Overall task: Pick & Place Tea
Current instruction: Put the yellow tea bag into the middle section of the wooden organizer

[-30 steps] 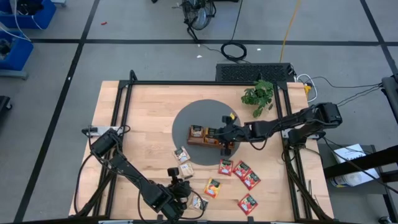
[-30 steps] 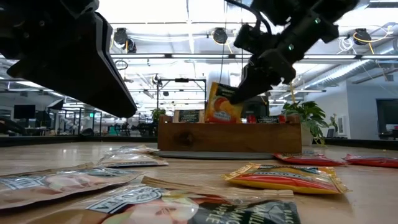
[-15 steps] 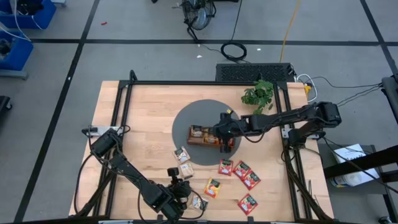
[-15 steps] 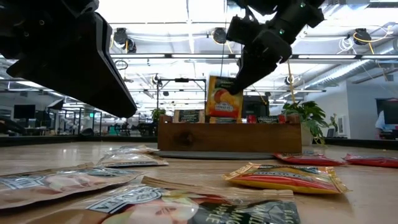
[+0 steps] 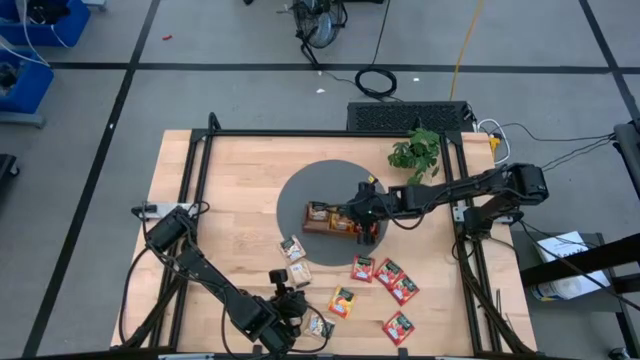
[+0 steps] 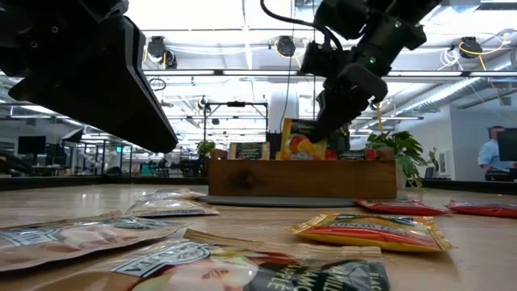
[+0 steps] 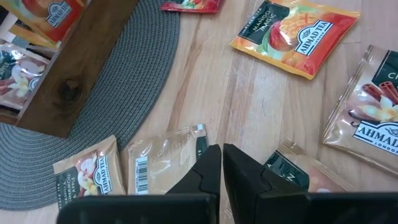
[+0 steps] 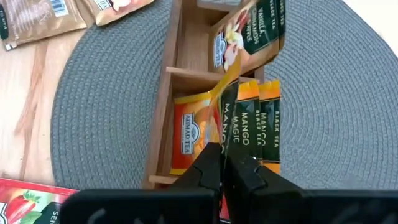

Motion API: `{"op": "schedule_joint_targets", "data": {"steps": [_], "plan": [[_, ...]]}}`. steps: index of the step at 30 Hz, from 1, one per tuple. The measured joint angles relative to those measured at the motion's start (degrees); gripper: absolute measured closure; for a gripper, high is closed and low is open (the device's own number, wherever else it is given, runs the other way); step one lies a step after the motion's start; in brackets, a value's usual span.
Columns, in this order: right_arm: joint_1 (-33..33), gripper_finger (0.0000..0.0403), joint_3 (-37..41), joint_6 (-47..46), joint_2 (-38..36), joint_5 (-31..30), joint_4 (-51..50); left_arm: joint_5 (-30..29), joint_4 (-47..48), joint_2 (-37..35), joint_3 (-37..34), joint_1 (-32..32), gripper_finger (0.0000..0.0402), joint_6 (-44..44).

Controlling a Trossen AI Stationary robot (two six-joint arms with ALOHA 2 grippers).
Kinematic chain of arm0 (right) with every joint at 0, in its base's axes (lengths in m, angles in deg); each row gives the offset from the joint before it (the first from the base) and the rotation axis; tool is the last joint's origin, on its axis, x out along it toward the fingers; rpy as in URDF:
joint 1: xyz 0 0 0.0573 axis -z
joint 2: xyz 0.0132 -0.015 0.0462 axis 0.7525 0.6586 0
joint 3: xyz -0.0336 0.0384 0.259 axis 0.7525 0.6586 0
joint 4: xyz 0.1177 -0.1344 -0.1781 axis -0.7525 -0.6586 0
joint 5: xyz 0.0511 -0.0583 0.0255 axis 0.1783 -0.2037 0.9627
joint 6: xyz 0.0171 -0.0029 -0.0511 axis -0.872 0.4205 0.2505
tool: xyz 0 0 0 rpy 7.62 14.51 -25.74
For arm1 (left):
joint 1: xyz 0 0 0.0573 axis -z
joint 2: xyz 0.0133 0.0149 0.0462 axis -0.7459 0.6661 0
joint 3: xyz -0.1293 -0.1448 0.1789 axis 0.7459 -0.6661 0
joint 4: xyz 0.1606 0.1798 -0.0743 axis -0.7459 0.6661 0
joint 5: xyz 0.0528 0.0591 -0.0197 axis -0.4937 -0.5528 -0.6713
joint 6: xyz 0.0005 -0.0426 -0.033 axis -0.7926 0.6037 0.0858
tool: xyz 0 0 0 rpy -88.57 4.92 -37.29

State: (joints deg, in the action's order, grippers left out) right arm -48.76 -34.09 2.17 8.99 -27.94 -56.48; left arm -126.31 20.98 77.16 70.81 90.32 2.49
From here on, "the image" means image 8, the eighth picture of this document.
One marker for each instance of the wooden tea organiser box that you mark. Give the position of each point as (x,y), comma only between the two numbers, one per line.
(161,118)

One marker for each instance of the grey round woven placemat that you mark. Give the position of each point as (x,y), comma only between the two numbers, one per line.
(109,109)

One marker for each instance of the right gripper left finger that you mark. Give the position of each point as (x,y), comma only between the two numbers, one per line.
(206,174)

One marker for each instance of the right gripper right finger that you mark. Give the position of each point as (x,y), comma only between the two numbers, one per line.
(242,177)

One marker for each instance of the mango tea packet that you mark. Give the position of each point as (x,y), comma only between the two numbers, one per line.
(229,109)
(192,130)
(270,124)
(248,124)

